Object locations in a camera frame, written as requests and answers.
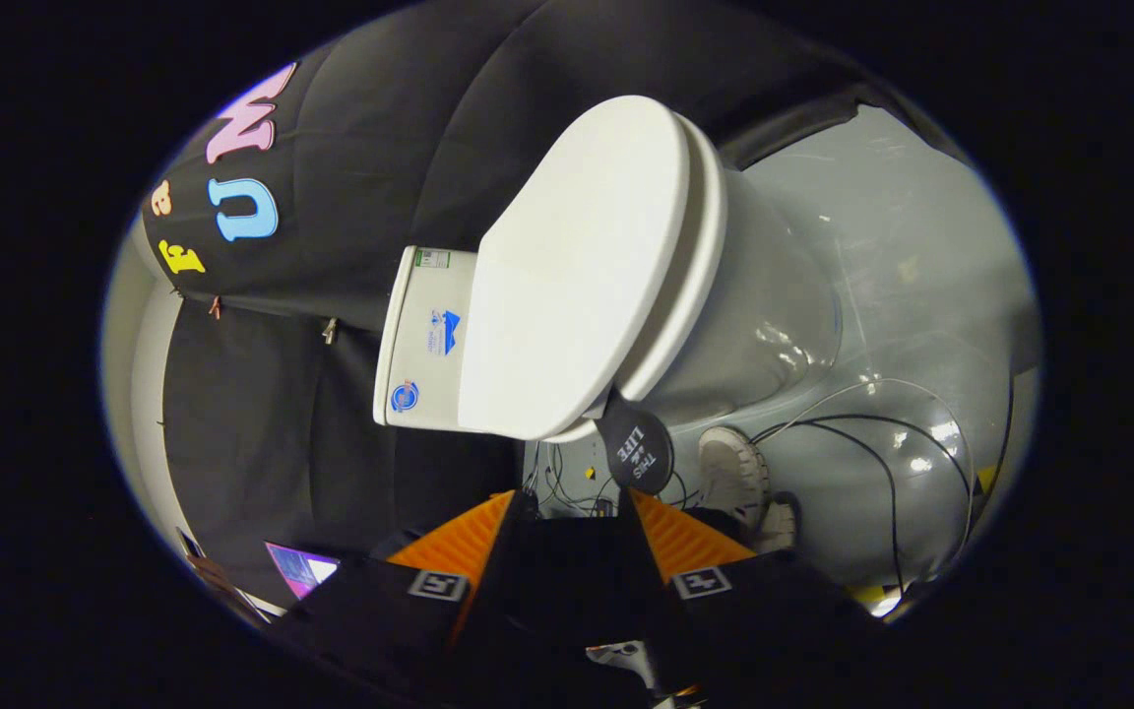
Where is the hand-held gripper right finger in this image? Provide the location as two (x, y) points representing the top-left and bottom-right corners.
(616, 487), (893, 705)

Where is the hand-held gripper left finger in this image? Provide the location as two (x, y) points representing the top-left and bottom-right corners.
(267, 489), (538, 705)

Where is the black round lid handle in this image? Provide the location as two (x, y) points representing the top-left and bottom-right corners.
(595, 389), (674, 495)

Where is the white toilet lid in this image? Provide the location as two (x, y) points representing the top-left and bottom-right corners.
(457, 96), (692, 441)

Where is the white ceramic toilet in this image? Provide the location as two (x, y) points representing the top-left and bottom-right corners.
(373, 113), (844, 444)

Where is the person's white shoe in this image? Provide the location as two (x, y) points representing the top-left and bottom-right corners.
(697, 425), (773, 523)
(754, 492), (802, 554)

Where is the large computer monitor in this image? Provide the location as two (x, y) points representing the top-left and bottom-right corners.
(265, 540), (342, 600)

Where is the black backdrop cloth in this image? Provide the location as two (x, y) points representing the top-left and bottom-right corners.
(139, 0), (972, 612)

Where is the tangle of floor cables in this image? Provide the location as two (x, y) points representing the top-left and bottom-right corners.
(528, 443), (617, 518)

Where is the long black cable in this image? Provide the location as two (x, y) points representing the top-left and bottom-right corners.
(749, 414), (972, 592)

